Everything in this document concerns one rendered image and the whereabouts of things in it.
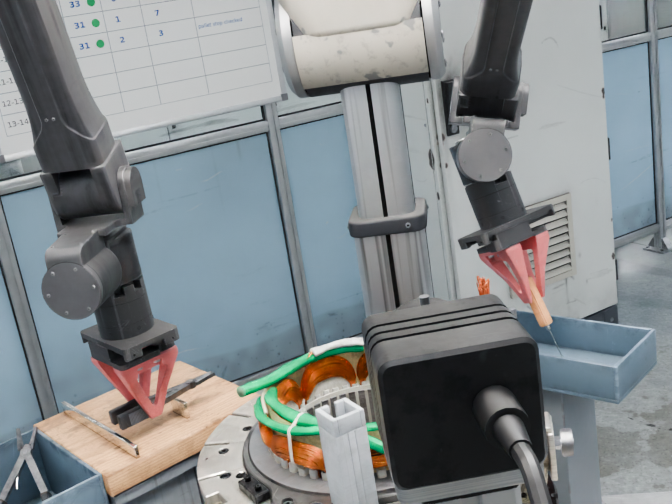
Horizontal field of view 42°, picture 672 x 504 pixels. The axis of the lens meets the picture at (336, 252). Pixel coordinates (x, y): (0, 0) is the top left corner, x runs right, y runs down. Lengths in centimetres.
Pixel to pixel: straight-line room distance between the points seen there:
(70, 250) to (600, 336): 62
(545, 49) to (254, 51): 103
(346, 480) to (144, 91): 240
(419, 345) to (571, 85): 312
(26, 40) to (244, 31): 233
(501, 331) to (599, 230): 329
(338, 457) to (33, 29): 45
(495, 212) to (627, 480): 183
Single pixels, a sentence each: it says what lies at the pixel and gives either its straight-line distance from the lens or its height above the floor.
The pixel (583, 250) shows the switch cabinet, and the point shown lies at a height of 38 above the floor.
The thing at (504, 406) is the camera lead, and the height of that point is 139.
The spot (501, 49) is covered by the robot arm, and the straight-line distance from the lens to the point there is 92.
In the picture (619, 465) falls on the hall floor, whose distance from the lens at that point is 283.
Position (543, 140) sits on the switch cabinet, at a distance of 326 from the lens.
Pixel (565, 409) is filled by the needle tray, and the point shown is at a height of 99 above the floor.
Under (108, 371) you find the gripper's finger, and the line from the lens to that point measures 97.
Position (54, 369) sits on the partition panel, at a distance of 311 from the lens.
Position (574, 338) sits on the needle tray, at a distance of 111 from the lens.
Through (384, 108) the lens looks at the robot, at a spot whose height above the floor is 133.
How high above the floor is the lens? 149
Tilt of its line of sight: 17 degrees down
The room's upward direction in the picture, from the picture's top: 9 degrees counter-clockwise
